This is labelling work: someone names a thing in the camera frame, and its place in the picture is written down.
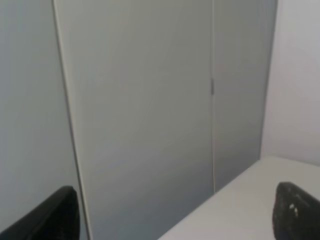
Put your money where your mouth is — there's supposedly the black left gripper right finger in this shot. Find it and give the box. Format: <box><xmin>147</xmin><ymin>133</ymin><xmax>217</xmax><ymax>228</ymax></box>
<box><xmin>272</xmin><ymin>182</ymin><xmax>320</xmax><ymax>240</ymax></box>

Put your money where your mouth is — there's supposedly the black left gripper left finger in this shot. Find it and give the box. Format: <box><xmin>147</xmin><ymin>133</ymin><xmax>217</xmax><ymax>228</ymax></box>
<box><xmin>0</xmin><ymin>185</ymin><xmax>81</xmax><ymax>240</ymax></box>

